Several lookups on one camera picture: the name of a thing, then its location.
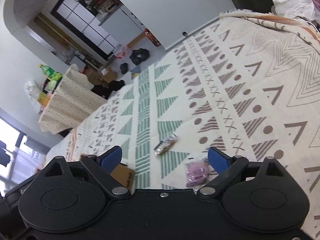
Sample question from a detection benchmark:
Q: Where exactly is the brown cardboard box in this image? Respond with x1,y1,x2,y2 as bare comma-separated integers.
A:
80,154,136,190

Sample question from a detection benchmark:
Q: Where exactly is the pink round snack packet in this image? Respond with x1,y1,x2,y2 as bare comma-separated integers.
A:
185,158,209,187

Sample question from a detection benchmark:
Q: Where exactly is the silver brown snack bar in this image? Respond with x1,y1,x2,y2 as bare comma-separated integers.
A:
154,133,177,155

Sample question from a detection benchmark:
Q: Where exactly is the dotted cream tablecloth table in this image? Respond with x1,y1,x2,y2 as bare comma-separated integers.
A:
38,64,107,134

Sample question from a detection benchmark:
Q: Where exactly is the patterned bedspread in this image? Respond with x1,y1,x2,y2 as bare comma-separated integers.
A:
46,11,319,239

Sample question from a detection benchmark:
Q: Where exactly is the green soda bottle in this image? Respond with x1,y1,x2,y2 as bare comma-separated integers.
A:
39,64,62,81

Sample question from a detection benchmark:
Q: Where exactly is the black slipper single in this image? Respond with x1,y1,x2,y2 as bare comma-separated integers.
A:
120,63,129,75

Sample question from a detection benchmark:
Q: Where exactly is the pink water bottle pack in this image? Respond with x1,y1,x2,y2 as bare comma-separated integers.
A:
114,46,131,59

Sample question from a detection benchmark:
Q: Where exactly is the black slippers pile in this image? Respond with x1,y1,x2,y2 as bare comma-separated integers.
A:
130,48,150,66

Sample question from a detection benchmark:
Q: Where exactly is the white crumpled cloth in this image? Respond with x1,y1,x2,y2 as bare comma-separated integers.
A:
272,0,319,20

